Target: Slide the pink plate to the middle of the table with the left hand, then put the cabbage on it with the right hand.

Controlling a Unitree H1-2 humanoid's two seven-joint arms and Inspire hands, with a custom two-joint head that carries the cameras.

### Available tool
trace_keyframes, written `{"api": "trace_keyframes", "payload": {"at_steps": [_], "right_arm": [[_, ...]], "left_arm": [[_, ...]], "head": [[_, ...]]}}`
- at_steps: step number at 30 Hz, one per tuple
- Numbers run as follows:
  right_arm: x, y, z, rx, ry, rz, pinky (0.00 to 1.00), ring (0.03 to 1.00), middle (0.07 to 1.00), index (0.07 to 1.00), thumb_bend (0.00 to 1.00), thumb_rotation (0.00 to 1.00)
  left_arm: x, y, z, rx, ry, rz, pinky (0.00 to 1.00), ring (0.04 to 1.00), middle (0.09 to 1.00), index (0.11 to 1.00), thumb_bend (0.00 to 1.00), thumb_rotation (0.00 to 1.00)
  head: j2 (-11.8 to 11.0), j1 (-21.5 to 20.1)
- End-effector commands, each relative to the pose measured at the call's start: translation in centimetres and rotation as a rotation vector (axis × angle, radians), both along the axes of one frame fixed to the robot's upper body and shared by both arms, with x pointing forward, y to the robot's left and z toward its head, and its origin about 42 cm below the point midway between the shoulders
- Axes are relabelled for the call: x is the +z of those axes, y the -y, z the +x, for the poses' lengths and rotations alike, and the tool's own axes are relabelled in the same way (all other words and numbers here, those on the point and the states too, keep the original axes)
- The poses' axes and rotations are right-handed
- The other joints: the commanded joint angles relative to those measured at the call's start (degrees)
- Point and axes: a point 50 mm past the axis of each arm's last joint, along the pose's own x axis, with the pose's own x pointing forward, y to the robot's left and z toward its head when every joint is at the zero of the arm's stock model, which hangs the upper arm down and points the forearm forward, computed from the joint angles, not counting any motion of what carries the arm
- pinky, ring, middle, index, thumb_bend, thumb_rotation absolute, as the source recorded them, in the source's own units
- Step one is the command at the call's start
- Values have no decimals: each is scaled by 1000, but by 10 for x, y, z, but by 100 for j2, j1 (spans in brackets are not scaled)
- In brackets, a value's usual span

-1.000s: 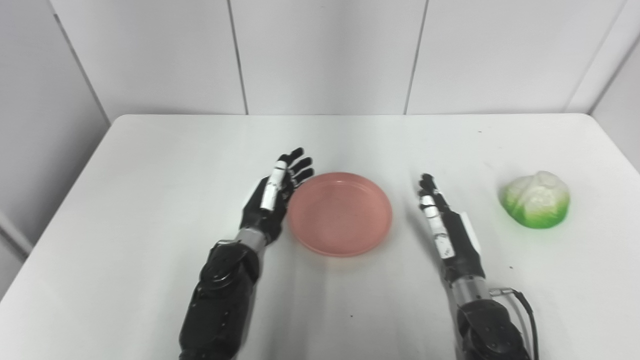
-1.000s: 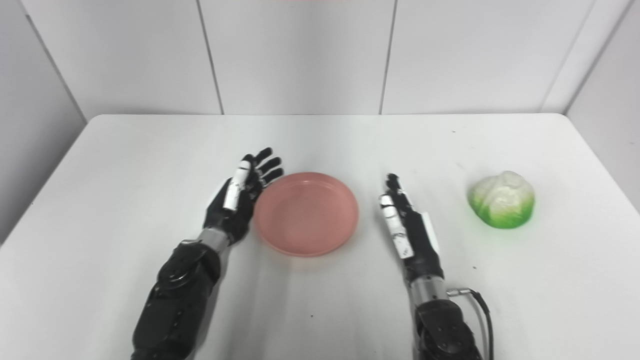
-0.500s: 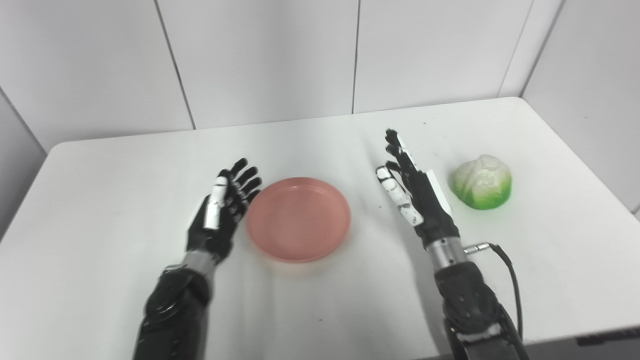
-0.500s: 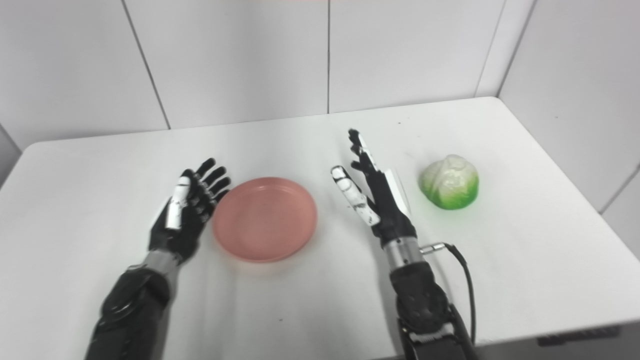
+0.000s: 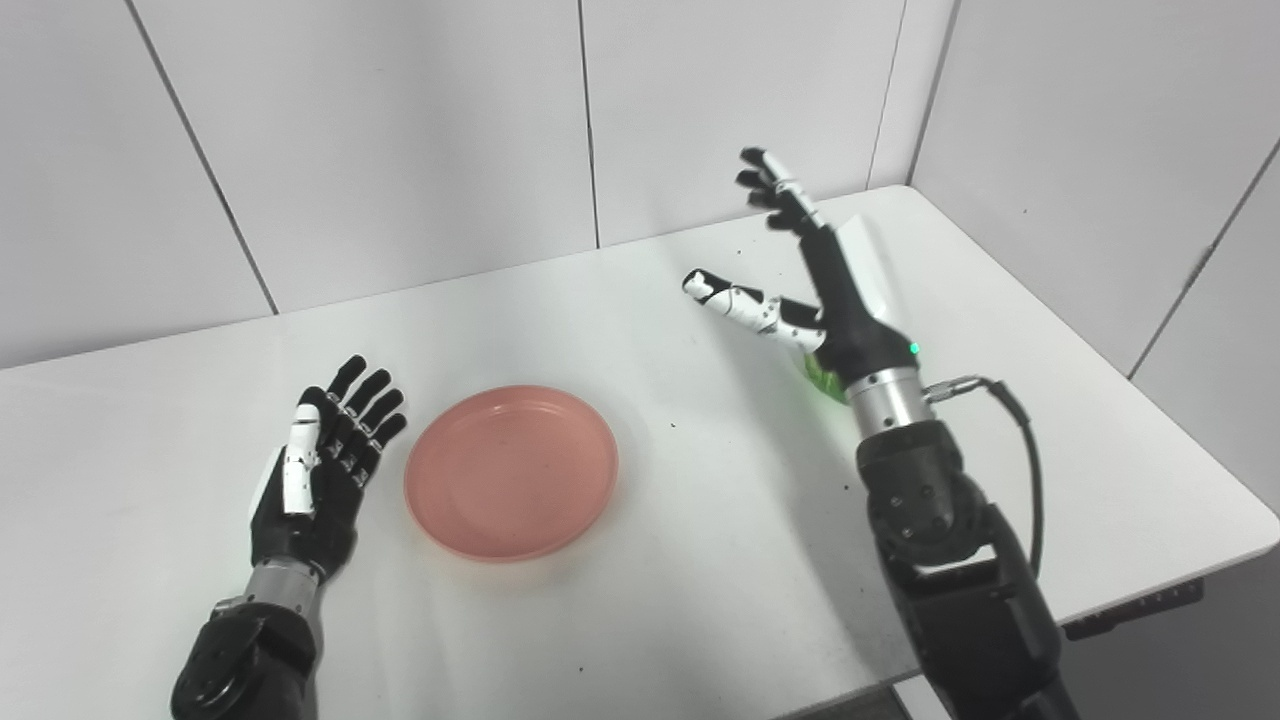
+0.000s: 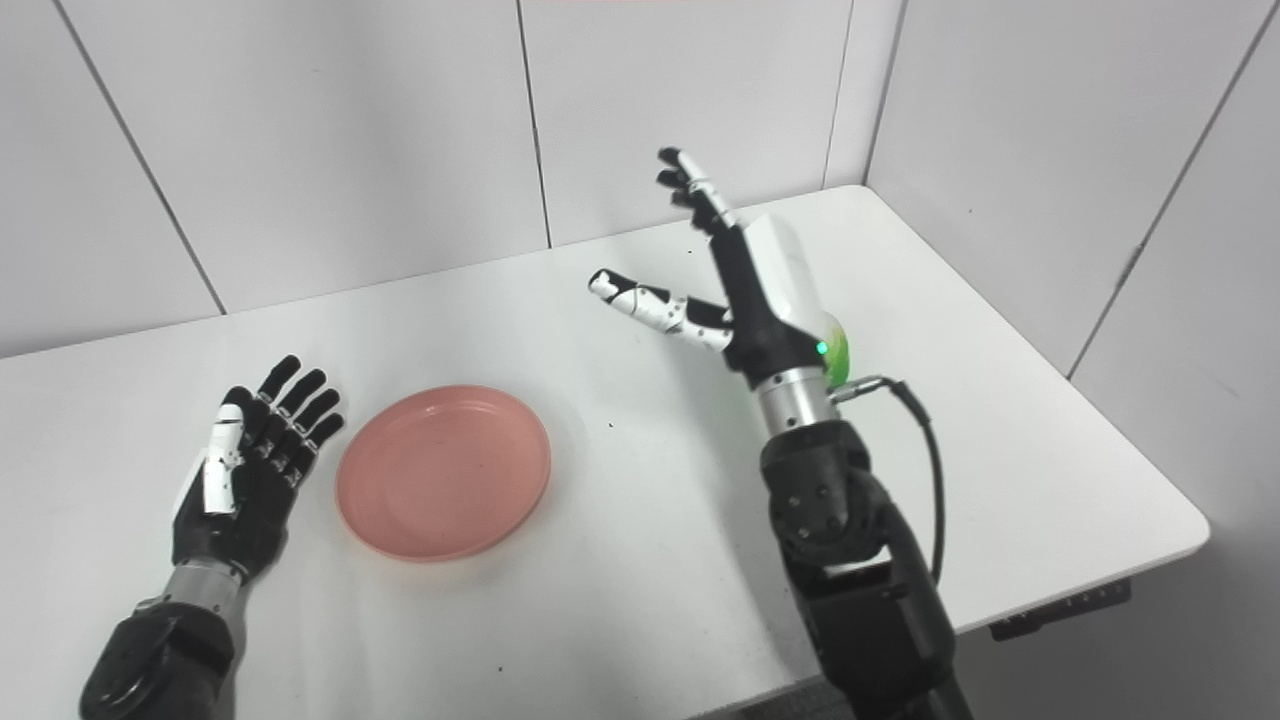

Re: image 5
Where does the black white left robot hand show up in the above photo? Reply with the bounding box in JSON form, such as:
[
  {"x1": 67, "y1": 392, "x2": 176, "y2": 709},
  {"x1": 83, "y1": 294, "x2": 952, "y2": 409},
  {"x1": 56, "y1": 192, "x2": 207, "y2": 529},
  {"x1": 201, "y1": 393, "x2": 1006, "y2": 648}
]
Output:
[{"x1": 248, "y1": 355, "x2": 408, "y2": 581}]

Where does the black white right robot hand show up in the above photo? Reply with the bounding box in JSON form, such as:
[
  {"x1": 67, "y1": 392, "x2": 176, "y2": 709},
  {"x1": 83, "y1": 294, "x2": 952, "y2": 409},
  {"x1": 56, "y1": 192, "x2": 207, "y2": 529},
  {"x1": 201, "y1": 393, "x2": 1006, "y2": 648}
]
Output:
[{"x1": 682, "y1": 148, "x2": 921, "y2": 386}]

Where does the green white cabbage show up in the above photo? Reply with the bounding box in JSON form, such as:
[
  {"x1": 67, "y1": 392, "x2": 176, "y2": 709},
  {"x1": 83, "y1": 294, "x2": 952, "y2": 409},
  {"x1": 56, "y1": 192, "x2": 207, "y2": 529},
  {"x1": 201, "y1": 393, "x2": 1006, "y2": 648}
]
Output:
[{"x1": 800, "y1": 350, "x2": 851, "y2": 405}]

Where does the pink plate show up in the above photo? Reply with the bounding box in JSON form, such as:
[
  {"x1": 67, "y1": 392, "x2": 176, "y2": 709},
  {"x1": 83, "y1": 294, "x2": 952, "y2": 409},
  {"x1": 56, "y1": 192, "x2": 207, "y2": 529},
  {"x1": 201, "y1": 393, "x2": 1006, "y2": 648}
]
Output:
[{"x1": 404, "y1": 386, "x2": 619, "y2": 563}]

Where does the white table leg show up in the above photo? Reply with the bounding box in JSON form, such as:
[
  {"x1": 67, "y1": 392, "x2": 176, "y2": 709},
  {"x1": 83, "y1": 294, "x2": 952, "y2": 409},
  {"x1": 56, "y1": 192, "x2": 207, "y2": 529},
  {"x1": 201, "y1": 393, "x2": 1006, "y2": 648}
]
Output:
[{"x1": 893, "y1": 675, "x2": 943, "y2": 720}]

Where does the black under-table bracket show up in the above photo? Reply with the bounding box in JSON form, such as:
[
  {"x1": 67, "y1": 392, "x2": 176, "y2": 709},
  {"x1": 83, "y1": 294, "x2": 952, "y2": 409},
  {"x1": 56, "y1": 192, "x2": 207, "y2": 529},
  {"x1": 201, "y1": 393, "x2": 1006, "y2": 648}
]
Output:
[{"x1": 1062, "y1": 578, "x2": 1205, "y2": 641}]

